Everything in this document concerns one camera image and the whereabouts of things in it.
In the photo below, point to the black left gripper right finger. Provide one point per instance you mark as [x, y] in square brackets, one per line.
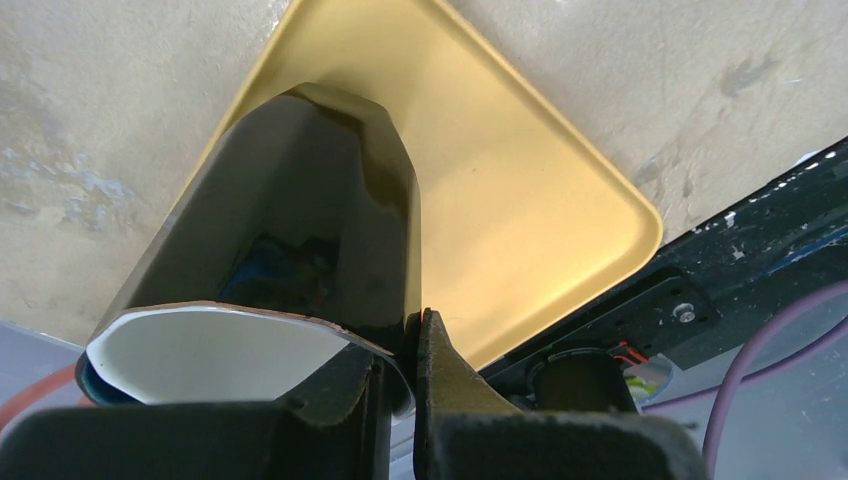
[586, 425]

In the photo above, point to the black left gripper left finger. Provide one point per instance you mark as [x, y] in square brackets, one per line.
[330, 426]

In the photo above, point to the black faceted mug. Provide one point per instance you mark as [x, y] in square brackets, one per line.
[298, 237]

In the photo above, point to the yellow tray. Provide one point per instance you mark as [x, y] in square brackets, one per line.
[523, 221]

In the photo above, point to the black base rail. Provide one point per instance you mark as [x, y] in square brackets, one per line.
[709, 290]

